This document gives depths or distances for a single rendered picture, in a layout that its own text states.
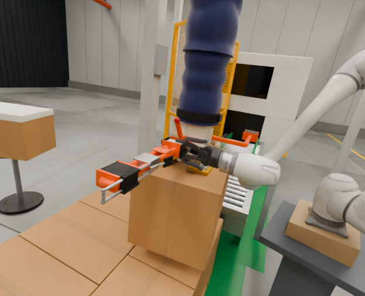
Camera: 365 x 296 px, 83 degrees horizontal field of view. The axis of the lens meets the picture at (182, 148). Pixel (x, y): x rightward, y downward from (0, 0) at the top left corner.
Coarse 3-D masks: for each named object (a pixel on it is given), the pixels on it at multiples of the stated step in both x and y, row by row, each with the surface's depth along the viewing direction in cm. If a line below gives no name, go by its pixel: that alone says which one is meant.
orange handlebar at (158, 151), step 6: (216, 138) 108; (222, 138) 107; (246, 138) 115; (234, 144) 105; (240, 144) 104; (246, 144) 104; (156, 150) 75; (162, 150) 76; (168, 150) 77; (174, 150) 81; (162, 156) 72; (168, 156) 77; (132, 162) 64; (138, 168) 60; (138, 174) 60; (102, 180) 52; (108, 180) 51; (102, 186) 52; (114, 186) 51
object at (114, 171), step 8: (104, 168) 54; (112, 168) 55; (120, 168) 56; (128, 168) 56; (96, 176) 54; (104, 176) 53; (112, 176) 52; (120, 176) 52; (96, 184) 55; (112, 192) 53
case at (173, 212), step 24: (168, 168) 97; (144, 192) 91; (168, 192) 87; (192, 192) 84; (216, 192) 81; (144, 216) 95; (168, 216) 91; (192, 216) 87; (216, 216) 83; (144, 240) 99; (168, 240) 94; (192, 240) 90; (192, 264) 93
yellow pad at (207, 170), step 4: (188, 168) 96; (192, 168) 96; (196, 168) 96; (204, 168) 96; (208, 168) 98; (212, 168) 101; (196, 172) 95; (200, 172) 94; (204, 172) 94; (208, 172) 94
